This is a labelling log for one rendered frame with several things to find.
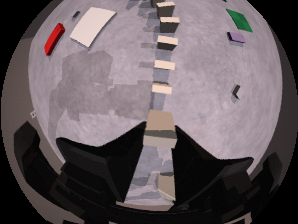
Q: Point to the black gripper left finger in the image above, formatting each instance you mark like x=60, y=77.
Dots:
x=115, y=161

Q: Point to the purple rectangular block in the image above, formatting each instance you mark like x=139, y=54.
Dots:
x=236, y=37

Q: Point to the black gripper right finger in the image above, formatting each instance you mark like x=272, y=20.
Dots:
x=195, y=169

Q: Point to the green flat tile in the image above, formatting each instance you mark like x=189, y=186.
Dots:
x=239, y=20

